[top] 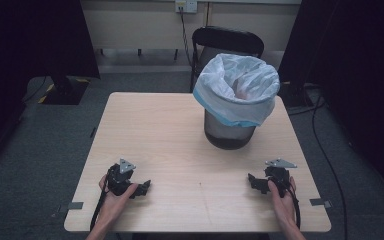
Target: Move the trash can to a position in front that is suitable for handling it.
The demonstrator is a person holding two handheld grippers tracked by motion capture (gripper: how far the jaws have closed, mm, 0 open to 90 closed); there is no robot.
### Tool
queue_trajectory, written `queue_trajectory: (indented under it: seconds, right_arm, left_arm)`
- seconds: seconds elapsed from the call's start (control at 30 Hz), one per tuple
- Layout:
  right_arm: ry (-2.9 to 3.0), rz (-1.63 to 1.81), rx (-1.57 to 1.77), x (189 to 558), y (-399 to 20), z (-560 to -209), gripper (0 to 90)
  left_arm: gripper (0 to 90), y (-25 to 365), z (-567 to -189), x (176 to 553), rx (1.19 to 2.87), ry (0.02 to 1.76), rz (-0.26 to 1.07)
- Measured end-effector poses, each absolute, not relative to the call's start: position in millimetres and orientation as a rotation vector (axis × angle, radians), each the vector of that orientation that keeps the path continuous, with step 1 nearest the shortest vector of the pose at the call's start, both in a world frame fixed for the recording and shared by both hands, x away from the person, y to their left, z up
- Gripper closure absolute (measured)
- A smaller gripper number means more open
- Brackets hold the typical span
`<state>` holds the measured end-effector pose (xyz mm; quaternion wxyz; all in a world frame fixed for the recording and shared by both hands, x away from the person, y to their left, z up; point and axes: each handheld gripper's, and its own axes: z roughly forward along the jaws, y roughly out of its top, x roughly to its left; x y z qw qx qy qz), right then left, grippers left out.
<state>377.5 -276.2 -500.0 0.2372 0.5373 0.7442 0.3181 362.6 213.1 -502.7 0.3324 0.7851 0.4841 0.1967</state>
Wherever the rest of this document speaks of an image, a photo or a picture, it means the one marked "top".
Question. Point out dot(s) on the yellow black hazard tape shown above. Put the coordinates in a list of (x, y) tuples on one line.
[(46, 94)]

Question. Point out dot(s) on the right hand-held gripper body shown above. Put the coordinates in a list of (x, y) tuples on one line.
[(277, 176)]

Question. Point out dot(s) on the grey mesh trash bin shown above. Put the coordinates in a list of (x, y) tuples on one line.
[(228, 135)]

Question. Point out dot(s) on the person's right hand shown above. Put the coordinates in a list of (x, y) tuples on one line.
[(283, 206)]

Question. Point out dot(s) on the black chair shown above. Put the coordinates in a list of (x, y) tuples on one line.
[(226, 38)]

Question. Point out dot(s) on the black stand base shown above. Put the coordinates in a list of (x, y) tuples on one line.
[(65, 91)]

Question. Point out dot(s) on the grey tape strip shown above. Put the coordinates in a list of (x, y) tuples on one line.
[(320, 202), (75, 205)]

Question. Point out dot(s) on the person's left hand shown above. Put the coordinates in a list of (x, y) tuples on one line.
[(113, 205)]

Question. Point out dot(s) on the beige desk panel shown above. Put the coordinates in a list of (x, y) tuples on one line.
[(133, 26)]

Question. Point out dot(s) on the white wall socket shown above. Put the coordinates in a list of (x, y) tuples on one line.
[(186, 5)]

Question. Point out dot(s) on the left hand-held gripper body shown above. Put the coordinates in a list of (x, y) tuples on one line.
[(117, 180)]

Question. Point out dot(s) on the white plastic bin liner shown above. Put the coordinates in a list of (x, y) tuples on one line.
[(213, 96)]

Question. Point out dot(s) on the black curtain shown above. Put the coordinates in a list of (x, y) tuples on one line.
[(356, 66), (20, 50)]

